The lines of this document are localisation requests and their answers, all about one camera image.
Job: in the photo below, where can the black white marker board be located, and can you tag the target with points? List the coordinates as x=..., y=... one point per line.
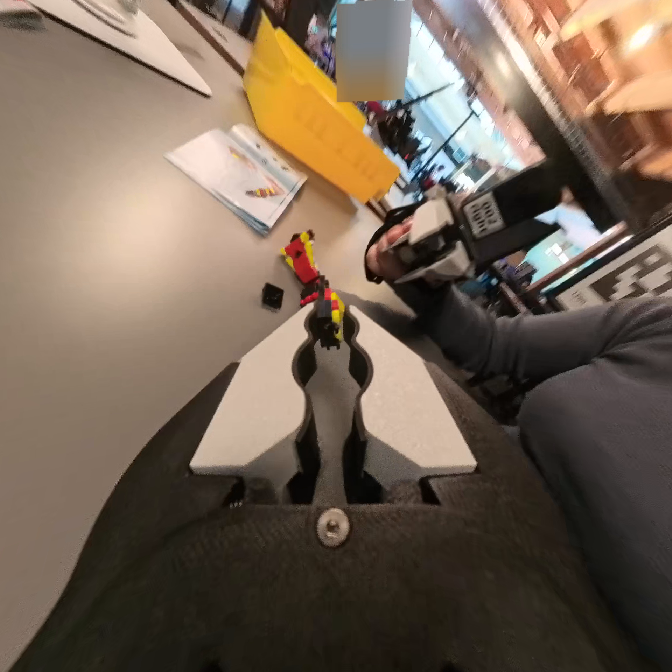
x=630, y=278

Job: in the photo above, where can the black red yellow lego model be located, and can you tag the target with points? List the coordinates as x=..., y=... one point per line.
x=299, y=257

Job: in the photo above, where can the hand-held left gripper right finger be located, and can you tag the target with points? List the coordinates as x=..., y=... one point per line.
x=414, y=420

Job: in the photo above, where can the wooden board on white stand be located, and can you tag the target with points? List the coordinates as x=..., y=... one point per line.
x=147, y=42

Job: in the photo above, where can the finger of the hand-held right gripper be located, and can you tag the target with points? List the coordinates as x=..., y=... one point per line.
x=433, y=223
x=451, y=262

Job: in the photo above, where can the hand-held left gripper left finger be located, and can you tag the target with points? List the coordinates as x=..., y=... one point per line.
x=246, y=420

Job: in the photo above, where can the person's right forearm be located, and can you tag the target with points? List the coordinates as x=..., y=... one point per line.
x=498, y=336

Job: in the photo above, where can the wooden shelf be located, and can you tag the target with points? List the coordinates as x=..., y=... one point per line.
x=630, y=94

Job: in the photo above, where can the open instruction booklet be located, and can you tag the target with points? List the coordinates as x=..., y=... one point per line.
x=225, y=168

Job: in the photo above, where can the yellow plastic bin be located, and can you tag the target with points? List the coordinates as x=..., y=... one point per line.
x=315, y=126

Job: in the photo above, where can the black square lego piece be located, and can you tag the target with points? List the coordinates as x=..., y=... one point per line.
x=272, y=295

